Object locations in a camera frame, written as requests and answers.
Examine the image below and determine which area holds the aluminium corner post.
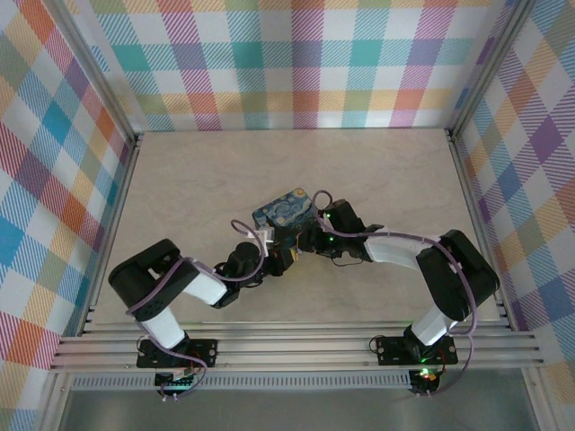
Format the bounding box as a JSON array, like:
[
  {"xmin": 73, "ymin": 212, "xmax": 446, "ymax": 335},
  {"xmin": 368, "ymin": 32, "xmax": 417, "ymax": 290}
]
[
  {"xmin": 44, "ymin": 0, "xmax": 145, "ymax": 145},
  {"xmin": 448, "ymin": 0, "xmax": 540, "ymax": 136}
]

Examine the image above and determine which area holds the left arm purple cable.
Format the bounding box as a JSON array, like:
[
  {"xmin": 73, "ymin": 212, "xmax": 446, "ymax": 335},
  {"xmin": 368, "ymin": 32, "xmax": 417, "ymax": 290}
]
[{"xmin": 125, "ymin": 218, "xmax": 270, "ymax": 391}]

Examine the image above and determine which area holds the grey slotted cable duct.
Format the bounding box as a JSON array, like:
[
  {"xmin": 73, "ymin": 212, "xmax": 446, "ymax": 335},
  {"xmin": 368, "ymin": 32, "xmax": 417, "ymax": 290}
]
[{"xmin": 71, "ymin": 374, "xmax": 413, "ymax": 391}]

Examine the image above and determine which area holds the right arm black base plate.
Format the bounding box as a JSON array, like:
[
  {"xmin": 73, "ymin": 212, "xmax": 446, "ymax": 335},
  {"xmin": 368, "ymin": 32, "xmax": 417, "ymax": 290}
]
[{"xmin": 375, "ymin": 336, "xmax": 459, "ymax": 365}]

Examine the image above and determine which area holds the aluminium side rail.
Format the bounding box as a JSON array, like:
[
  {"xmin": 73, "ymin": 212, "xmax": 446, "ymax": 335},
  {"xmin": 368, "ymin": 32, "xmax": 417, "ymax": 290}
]
[
  {"xmin": 447, "ymin": 128, "xmax": 522, "ymax": 331},
  {"xmin": 75, "ymin": 132, "xmax": 145, "ymax": 336}
]

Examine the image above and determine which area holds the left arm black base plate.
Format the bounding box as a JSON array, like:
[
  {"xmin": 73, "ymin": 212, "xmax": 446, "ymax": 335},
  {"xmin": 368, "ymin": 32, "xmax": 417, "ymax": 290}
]
[{"xmin": 136, "ymin": 339, "xmax": 219, "ymax": 369}]

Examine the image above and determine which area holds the blue starry painted box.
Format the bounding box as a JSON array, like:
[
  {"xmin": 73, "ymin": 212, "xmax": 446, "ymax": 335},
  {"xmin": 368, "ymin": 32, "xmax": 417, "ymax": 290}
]
[{"xmin": 251, "ymin": 186, "xmax": 316, "ymax": 251}]

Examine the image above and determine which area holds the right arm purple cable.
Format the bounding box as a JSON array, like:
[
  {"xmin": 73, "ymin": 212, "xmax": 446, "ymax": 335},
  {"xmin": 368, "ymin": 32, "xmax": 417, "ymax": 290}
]
[{"xmin": 312, "ymin": 190, "xmax": 480, "ymax": 396}]

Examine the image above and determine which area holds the aluminium rail frame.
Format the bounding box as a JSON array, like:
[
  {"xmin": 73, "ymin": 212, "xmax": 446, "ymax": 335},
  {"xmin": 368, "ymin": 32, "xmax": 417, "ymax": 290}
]
[{"xmin": 49, "ymin": 321, "xmax": 545, "ymax": 374}]

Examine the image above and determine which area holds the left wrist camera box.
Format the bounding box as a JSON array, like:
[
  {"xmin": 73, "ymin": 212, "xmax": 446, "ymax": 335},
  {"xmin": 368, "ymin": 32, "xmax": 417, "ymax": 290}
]
[{"xmin": 252, "ymin": 226, "xmax": 276, "ymax": 253}]

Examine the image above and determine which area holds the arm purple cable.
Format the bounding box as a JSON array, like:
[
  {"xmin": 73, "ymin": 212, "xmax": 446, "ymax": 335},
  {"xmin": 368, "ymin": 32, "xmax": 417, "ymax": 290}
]
[
  {"xmin": 312, "ymin": 190, "xmax": 480, "ymax": 396},
  {"xmin": 125, "ymin": 218, "xmax": 270, "ymax": 391}
]

